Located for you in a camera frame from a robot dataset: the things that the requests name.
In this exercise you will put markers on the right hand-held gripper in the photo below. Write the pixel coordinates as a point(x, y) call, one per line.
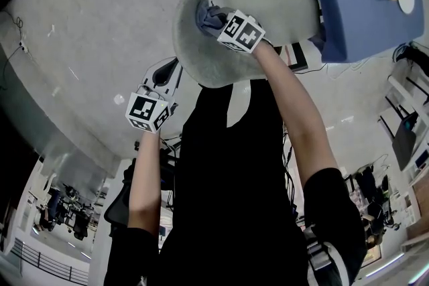
point(243, 31)

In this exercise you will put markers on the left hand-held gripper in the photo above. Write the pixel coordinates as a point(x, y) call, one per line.
point(144, 108)

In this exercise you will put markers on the dark grey cloth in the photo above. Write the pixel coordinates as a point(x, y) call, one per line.
point(209, 18)

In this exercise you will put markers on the person's right forearm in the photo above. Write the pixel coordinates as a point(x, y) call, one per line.
point(298, 117)

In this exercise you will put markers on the person's left forearm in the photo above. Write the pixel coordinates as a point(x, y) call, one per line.
point(144, 184)

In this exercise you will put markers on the blue cloth covered table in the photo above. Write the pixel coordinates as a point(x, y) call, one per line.
point(355, 3)

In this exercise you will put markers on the person's black clothed torso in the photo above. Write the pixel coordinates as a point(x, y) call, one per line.
point(234, 194)

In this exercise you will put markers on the white power strip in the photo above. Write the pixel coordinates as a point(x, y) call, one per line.
point(24, 47)

